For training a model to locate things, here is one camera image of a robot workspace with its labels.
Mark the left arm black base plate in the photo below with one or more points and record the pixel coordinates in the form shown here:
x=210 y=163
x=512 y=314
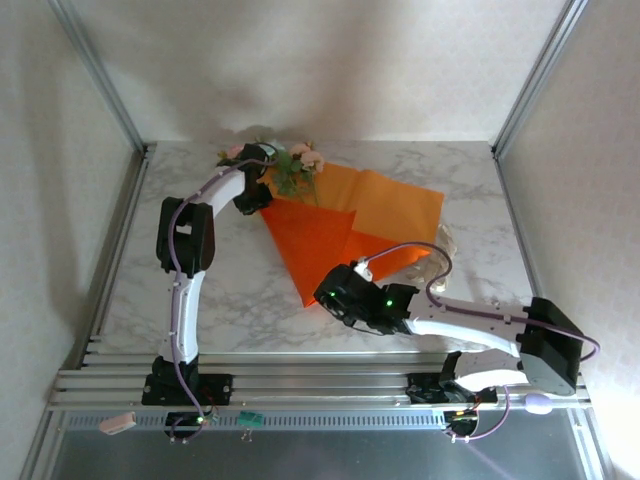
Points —
x=220 y=389

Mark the peach fake flower stem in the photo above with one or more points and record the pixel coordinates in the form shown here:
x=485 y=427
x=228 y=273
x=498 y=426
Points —
x=310 y=156

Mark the aluminium mounting rail frame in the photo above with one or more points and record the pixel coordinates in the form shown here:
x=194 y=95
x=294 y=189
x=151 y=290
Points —
x=320 y=385

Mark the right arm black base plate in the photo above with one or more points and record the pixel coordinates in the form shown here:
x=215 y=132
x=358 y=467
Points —
x=425 y=387

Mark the black controller board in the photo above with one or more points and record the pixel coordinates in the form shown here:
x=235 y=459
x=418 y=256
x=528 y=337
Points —
x=182 y=422
x=462 y=422

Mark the aluminium side rail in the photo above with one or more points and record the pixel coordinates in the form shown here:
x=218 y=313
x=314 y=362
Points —
x=129 y=200
x=512 y=200

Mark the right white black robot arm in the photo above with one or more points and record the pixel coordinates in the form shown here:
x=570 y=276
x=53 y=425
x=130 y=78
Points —
x=550 y=350

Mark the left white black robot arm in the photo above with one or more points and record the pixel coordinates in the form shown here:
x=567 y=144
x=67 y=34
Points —
x=185 y=235

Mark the grey metal panel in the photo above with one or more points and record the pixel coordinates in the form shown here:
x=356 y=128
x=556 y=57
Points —
x=320 y=455

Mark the aluminium upright post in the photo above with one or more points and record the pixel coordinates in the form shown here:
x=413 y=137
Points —
x=540 y=75
x=100 y=80

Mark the beige fabric ribbon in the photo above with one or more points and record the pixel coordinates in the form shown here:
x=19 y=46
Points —
x=425 y=272

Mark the orange wrapping paper sheet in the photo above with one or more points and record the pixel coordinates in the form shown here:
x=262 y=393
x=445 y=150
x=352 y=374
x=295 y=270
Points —
x=350 y=225

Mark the green terminal connector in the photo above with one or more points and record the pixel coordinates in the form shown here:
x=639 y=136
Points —
x=250 y=419

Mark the small pink block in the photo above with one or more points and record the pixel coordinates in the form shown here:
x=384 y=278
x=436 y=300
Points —
x=117 y=422

